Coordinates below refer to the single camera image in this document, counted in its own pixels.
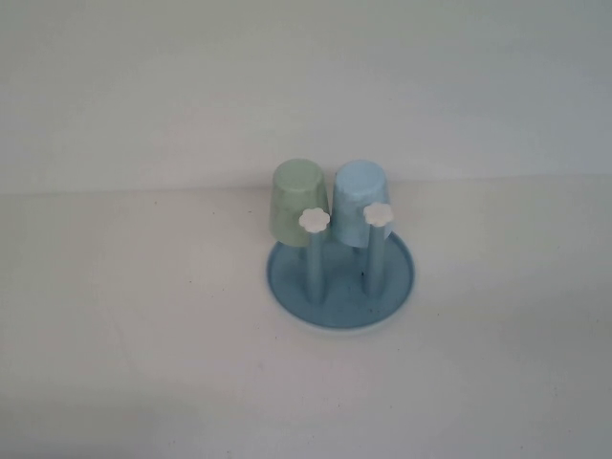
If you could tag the light green plastic cup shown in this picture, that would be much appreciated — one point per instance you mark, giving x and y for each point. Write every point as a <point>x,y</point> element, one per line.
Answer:
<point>291,205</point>

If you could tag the blue cup drying rack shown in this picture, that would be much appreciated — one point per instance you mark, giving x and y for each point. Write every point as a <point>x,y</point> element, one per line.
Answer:
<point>334,306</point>

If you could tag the light blue plastic cup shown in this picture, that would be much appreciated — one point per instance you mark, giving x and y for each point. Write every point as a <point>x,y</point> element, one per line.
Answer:
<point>356,205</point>

